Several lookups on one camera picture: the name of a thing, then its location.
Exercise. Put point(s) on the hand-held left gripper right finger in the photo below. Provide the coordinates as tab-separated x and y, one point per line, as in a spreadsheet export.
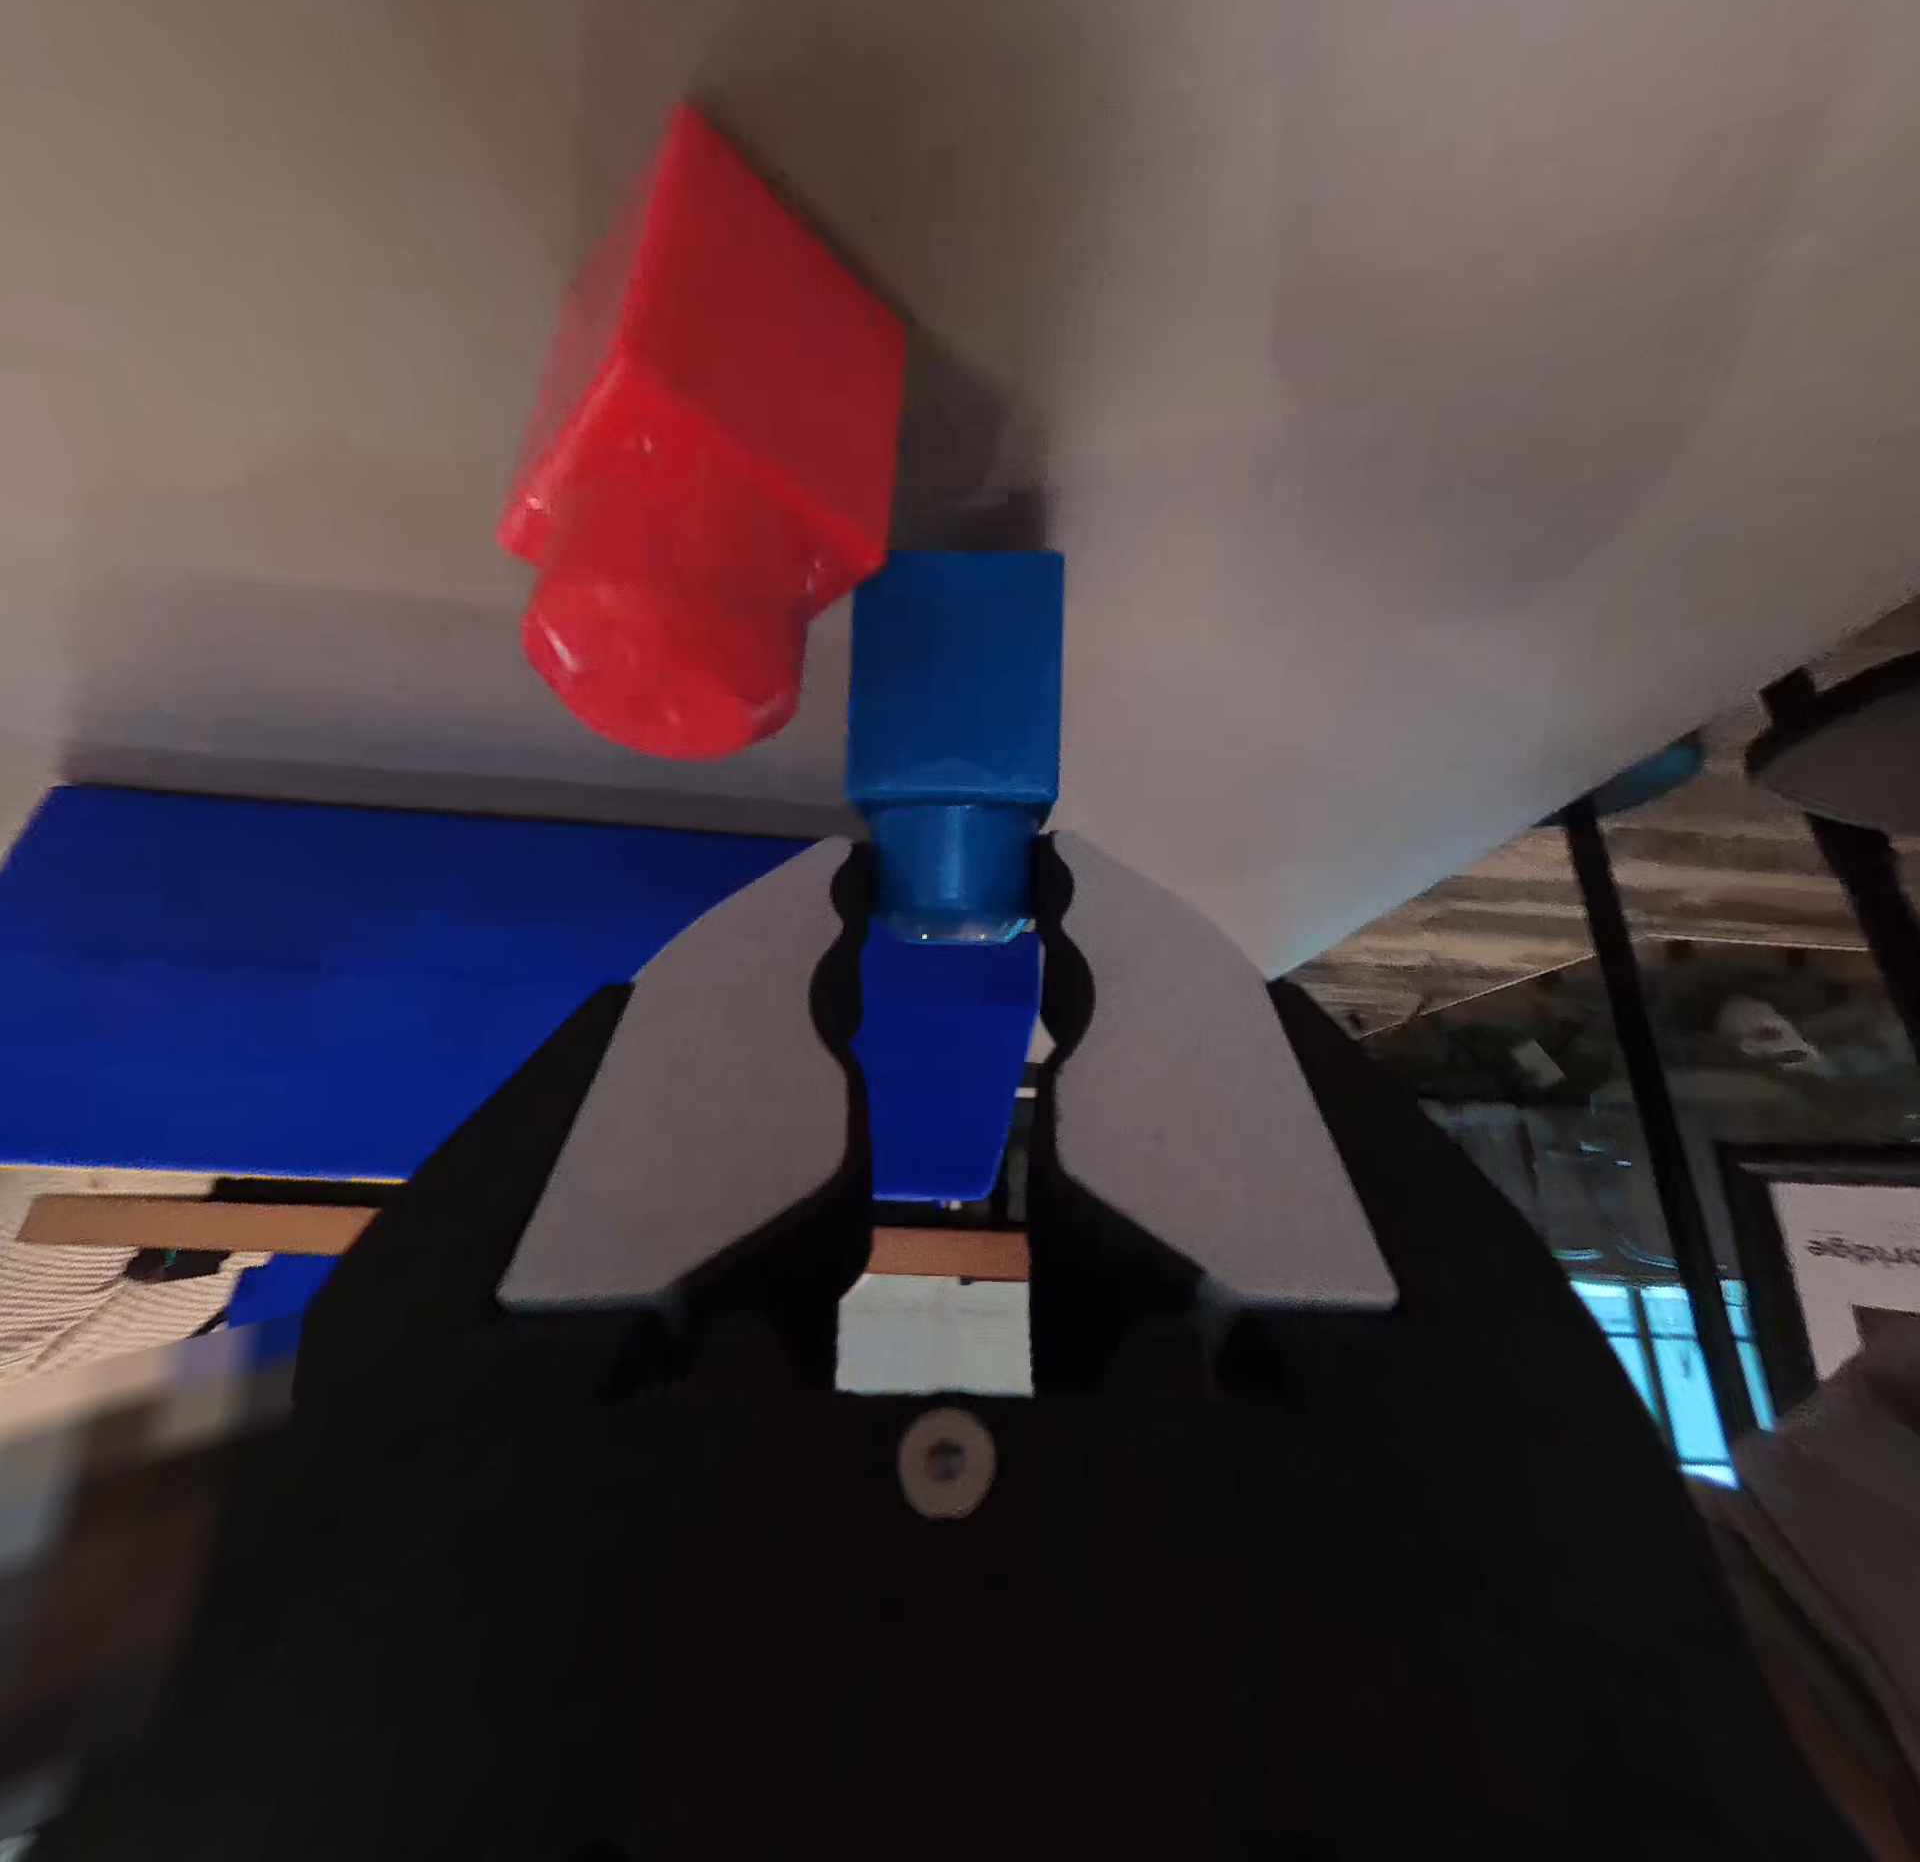
1215	1128

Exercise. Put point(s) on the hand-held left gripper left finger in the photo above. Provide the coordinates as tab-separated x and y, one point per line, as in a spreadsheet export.
692	1128

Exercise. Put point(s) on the blue plastic bin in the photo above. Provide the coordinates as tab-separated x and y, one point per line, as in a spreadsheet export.
278	1288
362	978

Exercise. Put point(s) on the blue toy block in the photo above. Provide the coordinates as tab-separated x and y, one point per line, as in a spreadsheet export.
962	692

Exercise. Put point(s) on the red toy block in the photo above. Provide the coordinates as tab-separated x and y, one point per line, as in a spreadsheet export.
708	454

